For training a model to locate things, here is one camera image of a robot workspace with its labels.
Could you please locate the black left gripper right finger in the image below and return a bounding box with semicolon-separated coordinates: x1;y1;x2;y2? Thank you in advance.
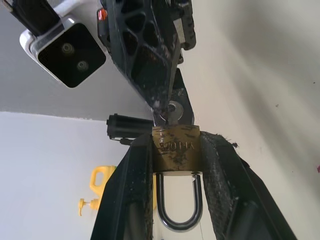
199;130;299;240

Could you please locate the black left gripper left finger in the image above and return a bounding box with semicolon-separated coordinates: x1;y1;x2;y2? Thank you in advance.
90;129;158;240

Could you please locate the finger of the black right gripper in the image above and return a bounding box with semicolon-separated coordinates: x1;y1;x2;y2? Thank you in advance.
106;6;181;127
170;67;195;126

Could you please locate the silver padlock key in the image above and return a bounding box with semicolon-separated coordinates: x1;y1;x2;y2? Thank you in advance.
160;100;185;126

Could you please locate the brass padlock with steel shackle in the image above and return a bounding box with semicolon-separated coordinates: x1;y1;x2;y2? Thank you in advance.
151;124;204;232

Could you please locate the black cylindrical object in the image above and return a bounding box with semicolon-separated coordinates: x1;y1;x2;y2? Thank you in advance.
105;113;154;146

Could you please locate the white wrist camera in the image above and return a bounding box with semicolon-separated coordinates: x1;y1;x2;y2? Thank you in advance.
19;0;109;89

